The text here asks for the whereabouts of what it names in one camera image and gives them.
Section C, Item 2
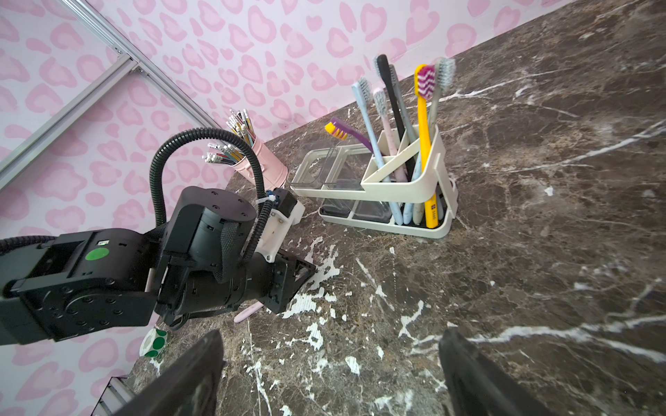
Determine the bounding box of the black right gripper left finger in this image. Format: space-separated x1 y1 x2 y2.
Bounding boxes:
116 329 225 416

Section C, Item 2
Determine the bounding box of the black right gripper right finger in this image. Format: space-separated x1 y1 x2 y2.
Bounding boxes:
438 329 553 415

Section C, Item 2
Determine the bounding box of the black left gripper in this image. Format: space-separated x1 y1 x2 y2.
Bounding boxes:
153 187 317 329

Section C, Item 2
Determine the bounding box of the light blue angled toothbrush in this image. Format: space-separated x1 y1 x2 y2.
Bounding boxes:
351 76 404 225

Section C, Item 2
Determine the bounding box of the yellow toothbrush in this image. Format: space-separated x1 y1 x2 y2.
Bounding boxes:
414 64 439 229

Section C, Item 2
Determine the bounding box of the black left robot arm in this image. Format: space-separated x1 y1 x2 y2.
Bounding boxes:
1 128 317 345

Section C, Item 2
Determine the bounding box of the cream toothbrush holder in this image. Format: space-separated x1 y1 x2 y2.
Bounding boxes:
291 128 459 239

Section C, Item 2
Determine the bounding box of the white tape roll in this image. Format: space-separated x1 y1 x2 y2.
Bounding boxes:
139 328 168 358

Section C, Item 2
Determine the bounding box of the pink metal pencil bucket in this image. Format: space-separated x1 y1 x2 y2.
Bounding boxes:
232 139 289 191

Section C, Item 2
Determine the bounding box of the bundle of coloured pencils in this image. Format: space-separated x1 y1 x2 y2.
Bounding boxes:
202 109 258 166

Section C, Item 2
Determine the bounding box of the aluminium front rail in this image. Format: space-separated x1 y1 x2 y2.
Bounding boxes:
91 377 135 416

